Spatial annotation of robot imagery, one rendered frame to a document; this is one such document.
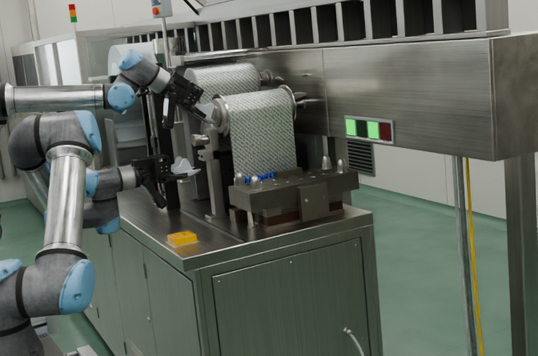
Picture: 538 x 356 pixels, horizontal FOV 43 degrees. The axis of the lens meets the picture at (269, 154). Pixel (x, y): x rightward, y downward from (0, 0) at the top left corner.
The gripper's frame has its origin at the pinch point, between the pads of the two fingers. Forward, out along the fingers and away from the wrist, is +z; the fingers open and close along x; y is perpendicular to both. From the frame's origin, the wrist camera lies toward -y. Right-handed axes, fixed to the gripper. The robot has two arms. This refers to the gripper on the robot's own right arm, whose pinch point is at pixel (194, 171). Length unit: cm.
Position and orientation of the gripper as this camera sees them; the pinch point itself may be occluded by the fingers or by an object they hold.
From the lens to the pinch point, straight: 222.5
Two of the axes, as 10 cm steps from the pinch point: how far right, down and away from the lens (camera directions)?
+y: -1.0, -9.8, -1.7
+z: 8.8, -1.6, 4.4
